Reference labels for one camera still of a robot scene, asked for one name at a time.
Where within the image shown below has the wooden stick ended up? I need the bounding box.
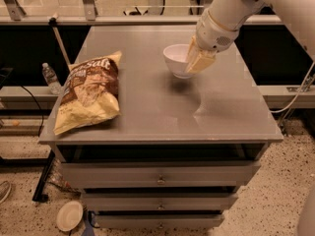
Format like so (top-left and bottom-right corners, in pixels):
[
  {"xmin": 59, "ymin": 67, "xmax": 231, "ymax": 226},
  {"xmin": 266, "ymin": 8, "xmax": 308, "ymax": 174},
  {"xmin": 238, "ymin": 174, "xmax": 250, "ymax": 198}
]
[{"xmin": 49, "ymin": 13, "xmax": 70, "ymax": 65}]

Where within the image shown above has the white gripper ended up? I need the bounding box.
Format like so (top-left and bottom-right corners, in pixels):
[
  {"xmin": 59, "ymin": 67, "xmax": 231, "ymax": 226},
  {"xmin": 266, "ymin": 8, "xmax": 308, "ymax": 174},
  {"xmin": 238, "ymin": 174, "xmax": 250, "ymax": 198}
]
[{"xmin": 186, "ymin": 9, "xmax": 239, "ymax": 74}]

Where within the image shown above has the metal railing frame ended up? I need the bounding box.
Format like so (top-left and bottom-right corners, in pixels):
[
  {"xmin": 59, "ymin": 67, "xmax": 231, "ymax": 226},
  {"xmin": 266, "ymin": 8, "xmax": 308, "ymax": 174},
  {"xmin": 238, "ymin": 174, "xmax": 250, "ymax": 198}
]
[{"xmin": 0, "ymin": 0, "xmax": 282, "ymax": 25}]

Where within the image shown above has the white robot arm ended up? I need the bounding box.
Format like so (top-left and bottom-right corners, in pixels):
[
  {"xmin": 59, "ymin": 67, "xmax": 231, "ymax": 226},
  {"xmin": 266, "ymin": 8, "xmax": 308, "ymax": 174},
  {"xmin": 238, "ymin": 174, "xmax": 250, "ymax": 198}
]
[{"xmin": 186, "ymin": 0, "xmax": 315, "ymax": 74}]

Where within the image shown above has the middle grey drawer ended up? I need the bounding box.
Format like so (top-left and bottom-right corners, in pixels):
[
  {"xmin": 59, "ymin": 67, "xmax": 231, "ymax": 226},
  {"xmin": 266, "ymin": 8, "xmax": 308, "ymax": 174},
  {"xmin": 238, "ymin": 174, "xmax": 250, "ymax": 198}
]
[{"xmin": 83, "ymin": 191, "xmax": 238, "ymax": 211}]

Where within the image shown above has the grey shoe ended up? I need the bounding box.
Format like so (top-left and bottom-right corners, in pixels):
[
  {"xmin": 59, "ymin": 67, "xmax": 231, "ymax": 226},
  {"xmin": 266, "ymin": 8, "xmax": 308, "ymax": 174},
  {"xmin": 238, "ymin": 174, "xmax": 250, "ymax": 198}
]
[{"xmin": 0, "ymin": 181, "xmax": 12, "ymax": 204}]

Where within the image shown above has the top grey drawer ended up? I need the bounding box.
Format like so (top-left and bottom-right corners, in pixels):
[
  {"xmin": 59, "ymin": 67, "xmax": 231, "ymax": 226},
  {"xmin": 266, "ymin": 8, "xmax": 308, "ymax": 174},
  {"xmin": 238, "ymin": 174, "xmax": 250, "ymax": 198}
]
[{"xmin": 61, "ymin": 161, "xmax": 261, "ymax": 189}]

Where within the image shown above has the black cable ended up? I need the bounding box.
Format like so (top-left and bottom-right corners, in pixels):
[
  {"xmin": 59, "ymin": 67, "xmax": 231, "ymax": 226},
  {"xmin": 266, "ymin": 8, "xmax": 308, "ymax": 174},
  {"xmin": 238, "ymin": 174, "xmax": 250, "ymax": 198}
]
[{"xmin": 0, "ymin": 72, "xmax": 45, "ymax": 138}]

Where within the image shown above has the white bowl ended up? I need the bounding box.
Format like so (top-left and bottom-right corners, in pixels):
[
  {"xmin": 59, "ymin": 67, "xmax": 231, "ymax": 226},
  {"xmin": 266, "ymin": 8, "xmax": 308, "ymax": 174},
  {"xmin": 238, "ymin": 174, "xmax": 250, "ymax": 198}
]
[{"xmin": 163, "ymin": 44, "xmax": 192, "ymax": 79}]

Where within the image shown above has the grey drawer cabinet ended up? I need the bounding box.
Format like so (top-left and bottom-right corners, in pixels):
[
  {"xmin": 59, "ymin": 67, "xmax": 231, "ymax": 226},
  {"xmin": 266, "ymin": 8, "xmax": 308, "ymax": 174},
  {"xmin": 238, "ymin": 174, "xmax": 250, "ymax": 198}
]
[{"xmin": 40, "ymin": 26, "xmax": 283, "ymax": 216}]

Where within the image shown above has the black floor stand leg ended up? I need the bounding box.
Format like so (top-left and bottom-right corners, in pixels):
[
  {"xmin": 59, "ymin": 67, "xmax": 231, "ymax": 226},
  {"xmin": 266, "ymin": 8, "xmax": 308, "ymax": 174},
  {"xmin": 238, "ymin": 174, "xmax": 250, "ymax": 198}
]
[{"xmin": 32, "ymin": 151, "xmax": 55, "ymax": 203}]

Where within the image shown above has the bottom grey drawer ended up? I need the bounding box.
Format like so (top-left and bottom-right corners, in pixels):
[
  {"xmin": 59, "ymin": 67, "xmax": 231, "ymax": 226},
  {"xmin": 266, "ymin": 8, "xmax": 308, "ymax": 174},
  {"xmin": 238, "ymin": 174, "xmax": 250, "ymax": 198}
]
[{"xmin": 95, "ymin": 214, "xmax": 224, "ymax": 229}]

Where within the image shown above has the clear plastic water bottle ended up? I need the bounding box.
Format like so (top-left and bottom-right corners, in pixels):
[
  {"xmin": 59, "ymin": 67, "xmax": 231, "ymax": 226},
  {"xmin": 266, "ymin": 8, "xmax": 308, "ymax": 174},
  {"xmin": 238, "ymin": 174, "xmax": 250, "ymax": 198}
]
[{"xmin": 42, "ymin": 63, "xmax": 61, "ymax": 95}]

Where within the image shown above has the grey drawer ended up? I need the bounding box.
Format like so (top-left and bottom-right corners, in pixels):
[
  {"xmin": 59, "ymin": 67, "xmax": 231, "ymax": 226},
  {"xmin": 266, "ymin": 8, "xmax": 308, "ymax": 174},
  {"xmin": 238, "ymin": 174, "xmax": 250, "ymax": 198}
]
[
  {"xmin": 61, "ymin": 161, "xmax": 261, "ymax": 189},
  {"xmin": 95, "ymin": 214, "xmax": 224, "ymax": 229},
  {"xmin": 83, "ymin": 191, "xmax": 238, "ymax": 211}
]

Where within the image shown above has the brown and yellow chip bag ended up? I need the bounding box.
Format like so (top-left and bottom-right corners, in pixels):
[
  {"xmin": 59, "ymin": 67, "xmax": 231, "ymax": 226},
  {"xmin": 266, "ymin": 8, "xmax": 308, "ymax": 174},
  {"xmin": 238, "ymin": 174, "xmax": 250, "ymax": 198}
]
[{"xmin": 54, "ymin": 51, "xmax": 122, "ymax": 135}]

